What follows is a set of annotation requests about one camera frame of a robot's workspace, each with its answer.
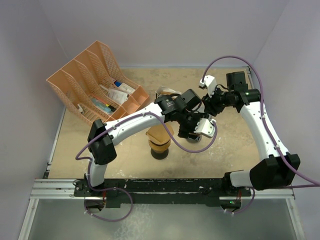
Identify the brown paper coffee filter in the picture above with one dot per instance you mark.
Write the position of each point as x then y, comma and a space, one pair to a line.
158, 135

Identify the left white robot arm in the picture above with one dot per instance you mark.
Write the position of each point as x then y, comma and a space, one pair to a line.
179, 108

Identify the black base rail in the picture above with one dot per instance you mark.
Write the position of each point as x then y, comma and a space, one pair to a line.
211, 192

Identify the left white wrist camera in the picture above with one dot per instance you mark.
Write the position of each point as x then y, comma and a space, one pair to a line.
205, 127

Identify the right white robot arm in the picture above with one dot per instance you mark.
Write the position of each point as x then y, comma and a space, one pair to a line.
277, 166

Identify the pink plastic desk organizer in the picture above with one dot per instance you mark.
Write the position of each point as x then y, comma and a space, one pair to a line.
78, 80

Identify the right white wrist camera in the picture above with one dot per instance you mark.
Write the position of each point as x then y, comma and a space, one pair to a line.
208, 82

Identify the clear glass carafe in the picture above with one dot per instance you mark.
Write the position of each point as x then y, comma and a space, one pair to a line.
194, 140

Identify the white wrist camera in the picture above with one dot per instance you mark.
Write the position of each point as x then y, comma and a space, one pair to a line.
208, 82
205, 127

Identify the orange coffee filter box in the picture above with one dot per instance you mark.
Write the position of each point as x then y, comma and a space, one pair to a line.
162, 90

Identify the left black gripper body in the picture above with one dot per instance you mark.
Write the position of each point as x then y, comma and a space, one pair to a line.
188, 123

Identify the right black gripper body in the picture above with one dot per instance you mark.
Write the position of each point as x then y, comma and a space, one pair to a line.
217, 103

